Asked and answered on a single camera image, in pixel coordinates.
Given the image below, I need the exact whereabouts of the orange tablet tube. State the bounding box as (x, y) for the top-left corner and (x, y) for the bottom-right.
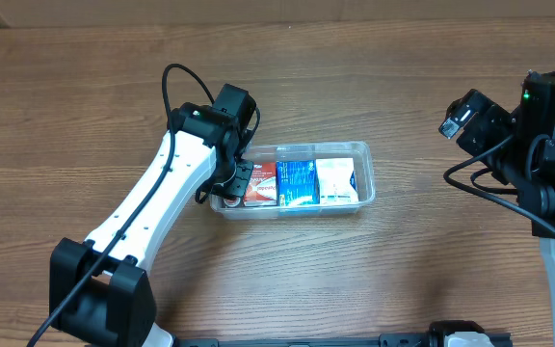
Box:
(223, 197), (242, 208)

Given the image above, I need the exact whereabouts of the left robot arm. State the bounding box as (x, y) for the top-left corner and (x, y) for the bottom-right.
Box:
(30, 84), (259, 346)

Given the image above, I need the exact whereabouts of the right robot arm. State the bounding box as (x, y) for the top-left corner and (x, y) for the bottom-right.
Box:
(438, 71), (555, 344)

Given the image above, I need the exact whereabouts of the white medicine box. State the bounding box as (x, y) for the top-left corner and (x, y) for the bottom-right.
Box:
(316, 158), (358, 205)

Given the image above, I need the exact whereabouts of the red medicine box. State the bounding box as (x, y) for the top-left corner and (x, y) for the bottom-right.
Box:
(243, 162), (278, 207)

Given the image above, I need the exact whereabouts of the blue medicine box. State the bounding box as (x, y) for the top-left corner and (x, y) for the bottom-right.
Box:
(277, 160), (319, 207)

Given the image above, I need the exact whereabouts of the clear plastic container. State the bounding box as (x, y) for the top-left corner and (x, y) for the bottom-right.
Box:
(210, 141), (375, 220)

